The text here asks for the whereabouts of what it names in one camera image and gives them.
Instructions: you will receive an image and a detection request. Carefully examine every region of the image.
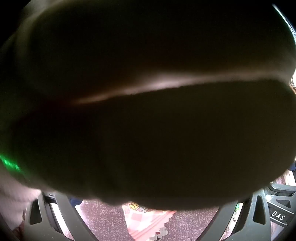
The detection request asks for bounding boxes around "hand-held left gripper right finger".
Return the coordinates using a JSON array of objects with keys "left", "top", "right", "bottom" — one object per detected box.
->
[{"left": 196, "top": 188, "right": 271, "bottom": 241}]

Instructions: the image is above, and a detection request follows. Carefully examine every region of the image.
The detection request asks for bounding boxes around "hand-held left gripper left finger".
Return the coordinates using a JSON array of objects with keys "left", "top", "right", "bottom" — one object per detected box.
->
[{"left": 24, "top": 192, "right": 98, "bottom": 241}]

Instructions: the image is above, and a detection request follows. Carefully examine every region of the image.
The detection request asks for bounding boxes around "pink checked snack packet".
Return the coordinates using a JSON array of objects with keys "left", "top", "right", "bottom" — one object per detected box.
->
[{"left": 122, "top": 201, "right": 177, "bottom": 241}]

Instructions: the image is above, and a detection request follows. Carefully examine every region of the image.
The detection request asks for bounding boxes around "dark blurred object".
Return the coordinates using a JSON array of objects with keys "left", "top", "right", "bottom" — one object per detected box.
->
[{"left": 0, "top": 0, "right": 296, "bottom": 207}]

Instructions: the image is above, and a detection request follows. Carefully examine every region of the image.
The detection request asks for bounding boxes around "purple floral tablecloth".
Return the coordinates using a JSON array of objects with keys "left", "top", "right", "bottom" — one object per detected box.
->
[{"left": 50, "top": 176, "right": 296, "bottom": 241}]

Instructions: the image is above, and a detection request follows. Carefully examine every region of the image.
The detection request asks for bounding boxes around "white cloth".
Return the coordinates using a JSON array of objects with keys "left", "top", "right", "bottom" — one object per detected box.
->
[{"left": 0, "top": 170, "right": 41, "bottom": 235}]

